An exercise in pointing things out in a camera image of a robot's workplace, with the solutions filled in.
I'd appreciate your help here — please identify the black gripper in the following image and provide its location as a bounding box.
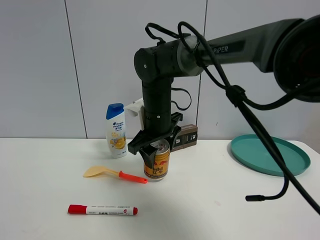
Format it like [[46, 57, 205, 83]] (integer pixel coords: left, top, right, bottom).
[[127, 112, 183, 169]]

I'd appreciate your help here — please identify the gold Red Bull can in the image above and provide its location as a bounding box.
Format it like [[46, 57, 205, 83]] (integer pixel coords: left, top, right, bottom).
[[144, 139, 171, 181]]

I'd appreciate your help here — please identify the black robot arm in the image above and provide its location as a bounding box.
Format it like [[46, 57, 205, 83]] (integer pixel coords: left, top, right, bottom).
[[128, 16, 320, 168]]

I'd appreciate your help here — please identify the white blue shampoo bottle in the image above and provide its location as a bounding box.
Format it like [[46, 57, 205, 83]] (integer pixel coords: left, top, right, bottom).
[[105, 103, 127, 159]]

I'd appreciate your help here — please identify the brown cardboard box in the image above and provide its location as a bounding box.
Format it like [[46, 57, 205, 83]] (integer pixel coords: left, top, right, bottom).
[[171, 124, 198, 152]]

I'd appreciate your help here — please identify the red white marker pen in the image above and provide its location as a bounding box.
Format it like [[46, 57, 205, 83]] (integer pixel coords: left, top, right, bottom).
[[67, 204, 138, 216]]

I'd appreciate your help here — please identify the teal round plastic tray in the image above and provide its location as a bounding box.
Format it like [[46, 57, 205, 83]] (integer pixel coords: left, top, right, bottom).
[[230, 134, 311, 177]]

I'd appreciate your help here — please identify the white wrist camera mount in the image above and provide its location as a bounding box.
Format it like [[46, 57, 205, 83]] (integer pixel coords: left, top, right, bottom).
[[124, 98, 145, 131]]

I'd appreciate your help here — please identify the beige spoon orange handle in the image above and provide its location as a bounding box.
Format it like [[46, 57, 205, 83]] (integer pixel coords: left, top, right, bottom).
[[83, 166, 148, 184]]

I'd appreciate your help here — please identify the black cable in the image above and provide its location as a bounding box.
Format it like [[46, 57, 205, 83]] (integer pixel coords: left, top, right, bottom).
[[145, 21, 320, 216]]

